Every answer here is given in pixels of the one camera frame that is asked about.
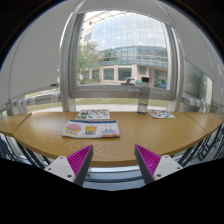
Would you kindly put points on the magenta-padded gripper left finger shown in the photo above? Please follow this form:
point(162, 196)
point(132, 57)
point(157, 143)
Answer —
point(66, 166)

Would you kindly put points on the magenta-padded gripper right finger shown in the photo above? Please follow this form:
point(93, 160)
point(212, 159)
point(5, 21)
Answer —
point(156, 166)

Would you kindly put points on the small colourful sticker sheet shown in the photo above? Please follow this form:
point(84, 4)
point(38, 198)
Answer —
point(161, 114)

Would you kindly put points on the large colourful sticker sheet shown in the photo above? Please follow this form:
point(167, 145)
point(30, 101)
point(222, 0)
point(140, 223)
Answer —
point(93, 114)

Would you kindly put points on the green tree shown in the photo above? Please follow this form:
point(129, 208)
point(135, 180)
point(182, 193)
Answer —
point(88, 60)

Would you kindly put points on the glass-fronted building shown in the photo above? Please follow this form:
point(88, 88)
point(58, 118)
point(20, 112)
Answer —
point(133, 40)

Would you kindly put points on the grey window frame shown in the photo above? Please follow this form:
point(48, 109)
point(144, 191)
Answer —
point(110, 91)

